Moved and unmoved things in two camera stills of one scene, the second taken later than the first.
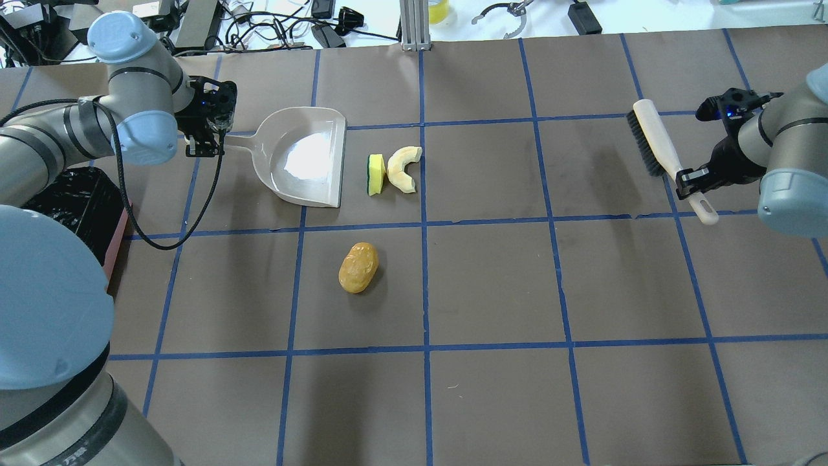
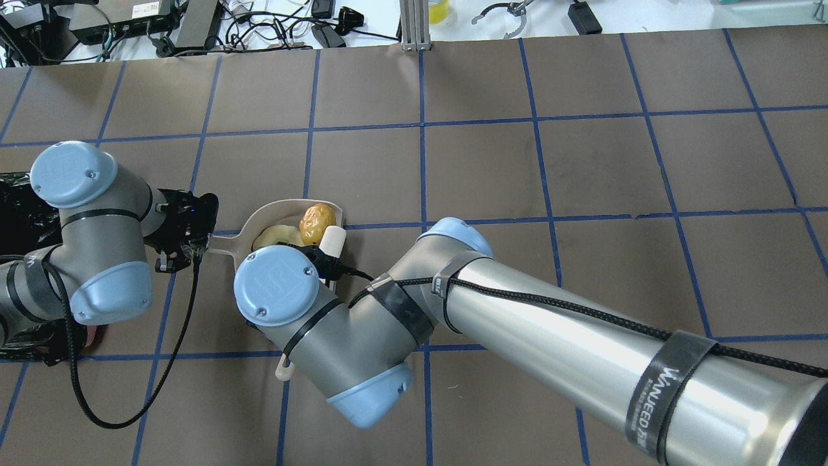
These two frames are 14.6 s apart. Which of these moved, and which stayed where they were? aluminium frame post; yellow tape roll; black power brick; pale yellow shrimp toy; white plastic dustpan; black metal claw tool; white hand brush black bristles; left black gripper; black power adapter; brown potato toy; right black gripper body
Moved: brown potato toy; left black gripper; white hand brush black bristles; white plastic dustpan; pale yellow shrimp toy; right black gripper body
Stayed: black power adapter; black metal claw tool; yellow tape roll; aluminium frame post; black power brick
